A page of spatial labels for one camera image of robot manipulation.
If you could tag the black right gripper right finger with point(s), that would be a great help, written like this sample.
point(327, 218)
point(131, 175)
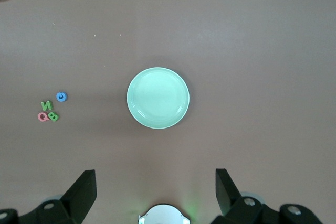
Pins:
point(231, 205)

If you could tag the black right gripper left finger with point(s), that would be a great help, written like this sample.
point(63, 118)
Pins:
point(76, 203)

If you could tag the green foam letter B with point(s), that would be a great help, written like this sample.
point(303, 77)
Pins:
point(53, 116)

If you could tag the pink foam letter Q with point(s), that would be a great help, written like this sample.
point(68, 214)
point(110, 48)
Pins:
point(39, 117)

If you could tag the green foam letter N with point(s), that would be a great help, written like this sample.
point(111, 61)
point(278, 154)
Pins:
point(46, 106)

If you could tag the blue foam letter C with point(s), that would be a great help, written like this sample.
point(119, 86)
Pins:
point(57, 95)

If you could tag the light green plate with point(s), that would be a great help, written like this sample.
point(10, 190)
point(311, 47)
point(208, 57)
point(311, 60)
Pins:
point(157, 98)

